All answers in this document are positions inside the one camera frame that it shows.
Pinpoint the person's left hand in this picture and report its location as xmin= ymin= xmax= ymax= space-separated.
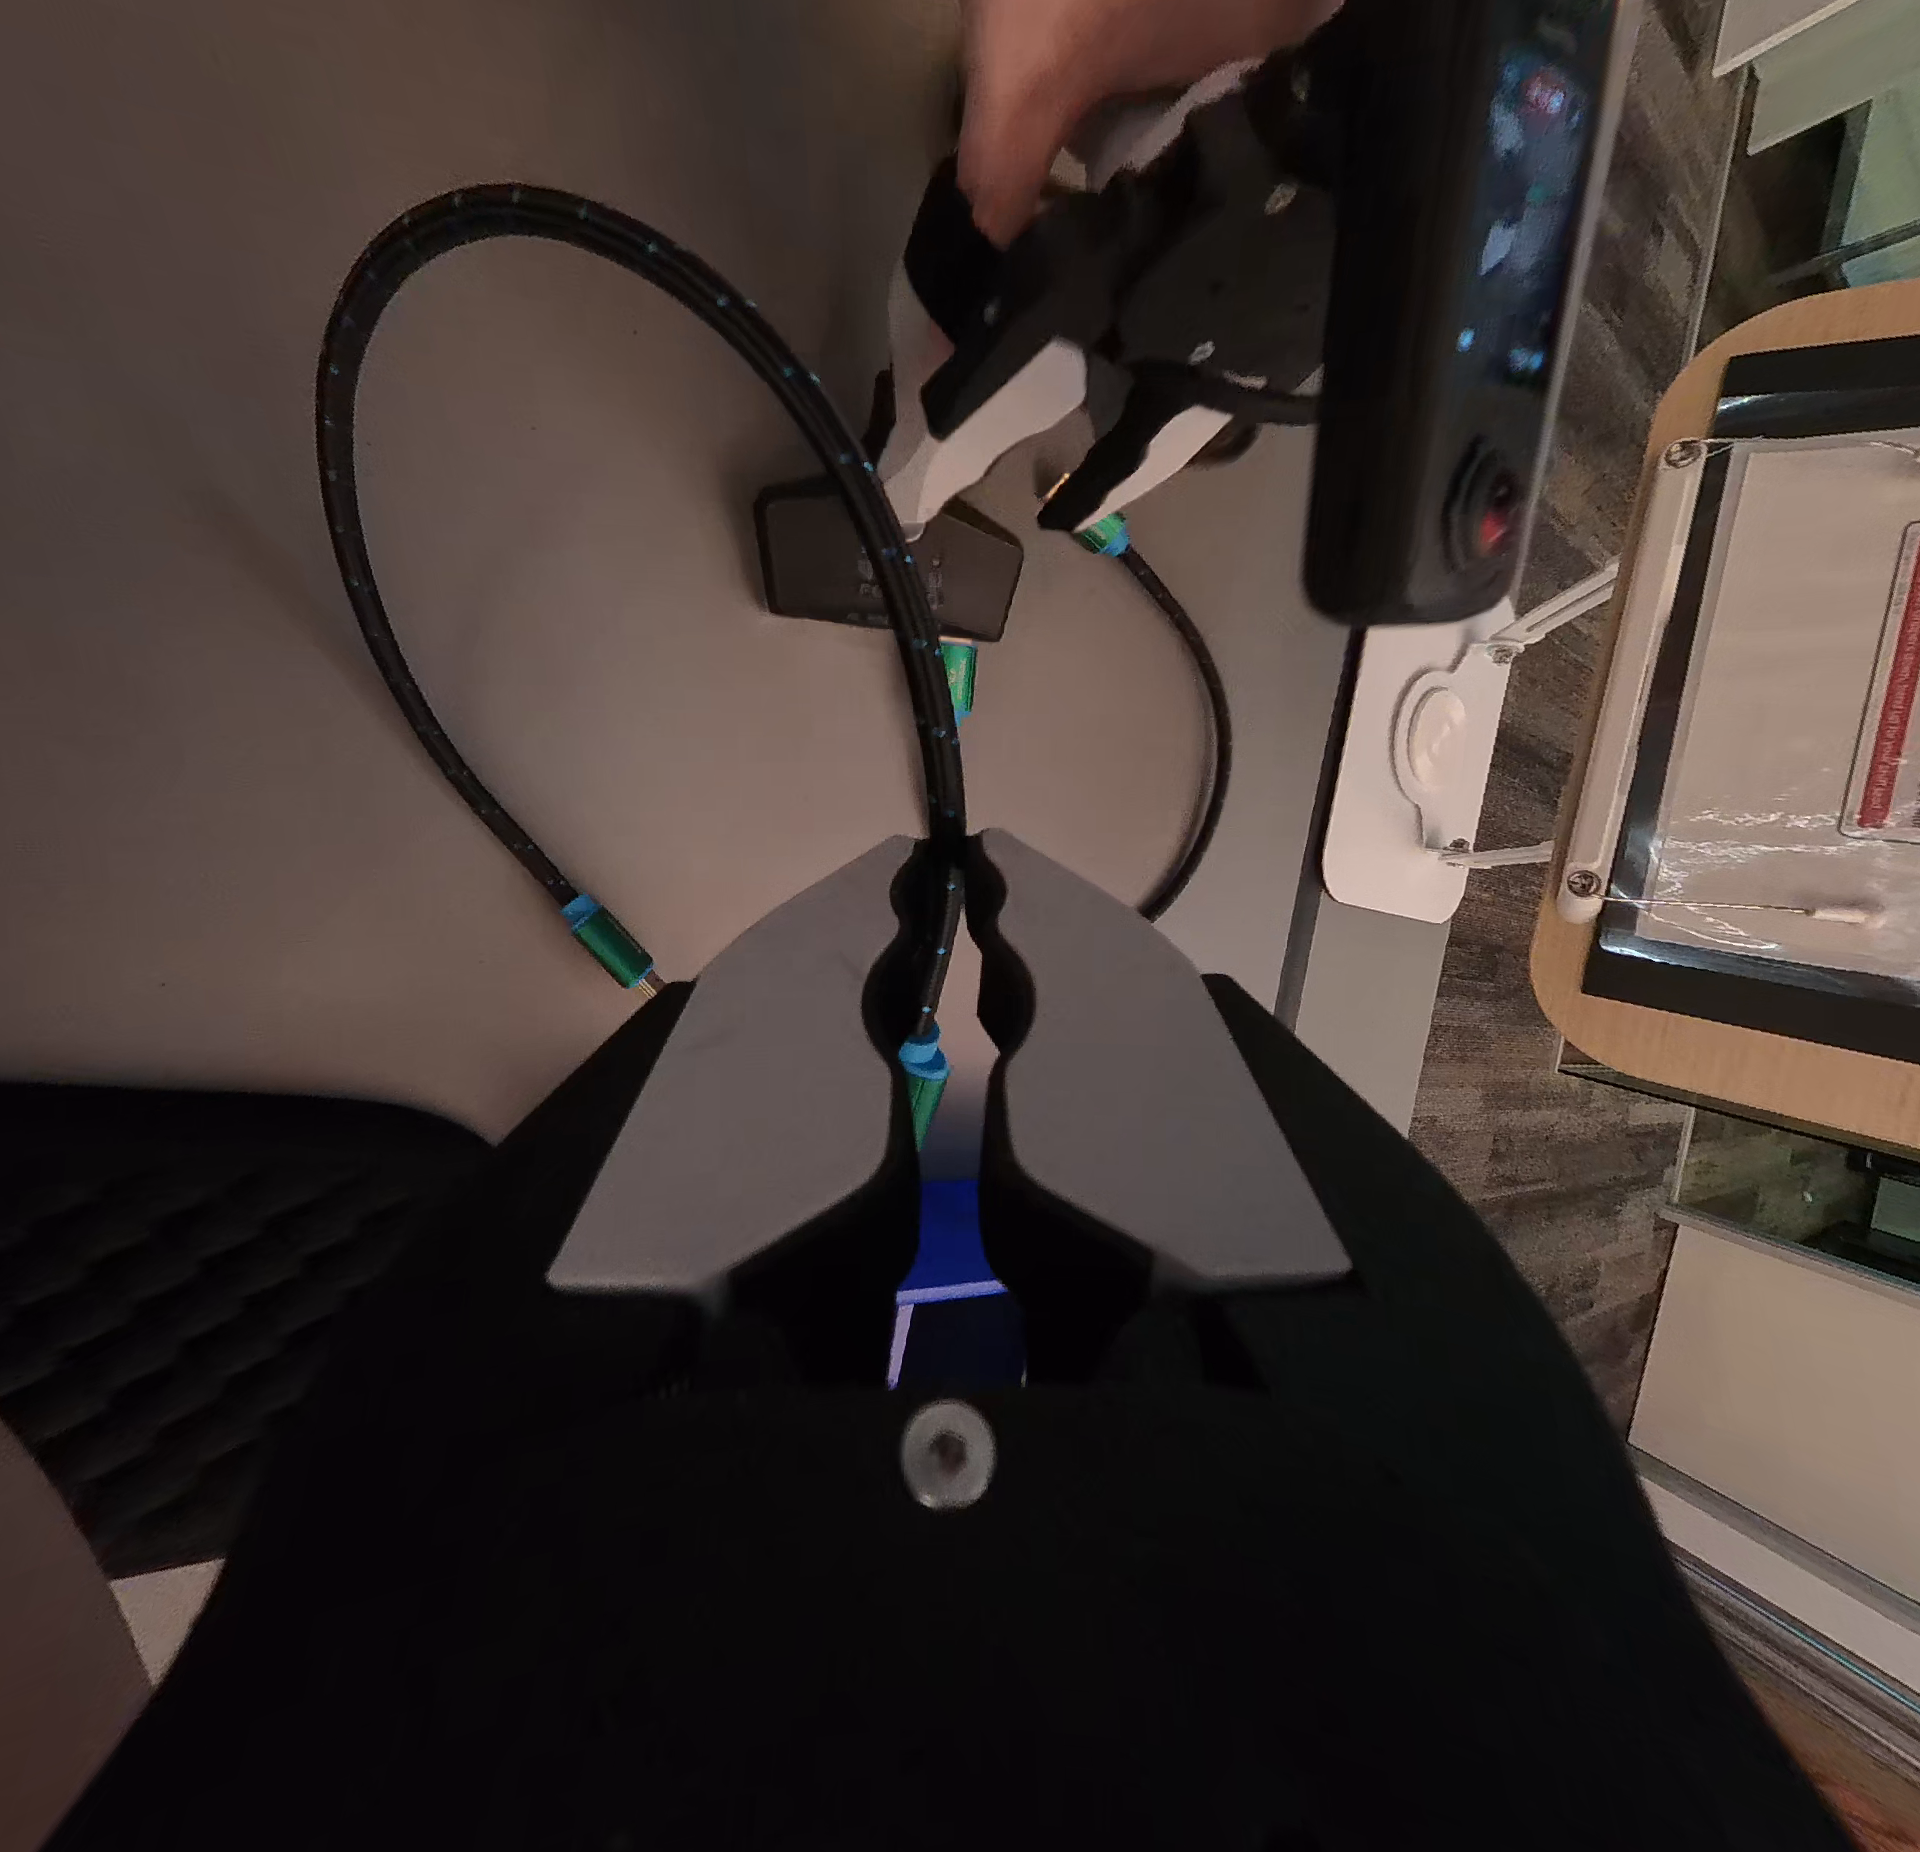
xmin=951 ymin=0 xmax=1360 ymax=243

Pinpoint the white cabinet panel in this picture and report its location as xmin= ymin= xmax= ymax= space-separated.
xmin=1626 ymin=1215 xmax=1920 ymax=1533

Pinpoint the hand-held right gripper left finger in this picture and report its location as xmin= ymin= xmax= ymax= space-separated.
xmin=546 ymin=833 xmax=923 ymax=1293

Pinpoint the black ribbed wrist rest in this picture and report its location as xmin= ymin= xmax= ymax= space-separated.
xmin=0 ymin=1078 xmax=520 ymax=1585

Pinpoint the blue plastic bin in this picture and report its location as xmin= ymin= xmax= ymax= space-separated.
xmin=888 ymin=1177 xmax=1033 ymax=1393

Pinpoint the white sign base plate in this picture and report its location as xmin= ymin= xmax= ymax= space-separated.
xmin=1319 ymin=563 xmax=1622 ymax=925

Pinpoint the black HDMI switch box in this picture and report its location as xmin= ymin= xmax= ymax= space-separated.
xmin=753 ymin=478 xmax=1026 ymax=641

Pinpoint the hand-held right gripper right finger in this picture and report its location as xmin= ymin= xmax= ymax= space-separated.
xmin=959 ymin=827 xmax=1351 ymax=1293

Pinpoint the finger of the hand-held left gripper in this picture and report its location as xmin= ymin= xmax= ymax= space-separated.
xmin=882 ymin=328 xmax=1089 ymax=535
xmin=1038 ymin=375 xmax=1224 ymax=535

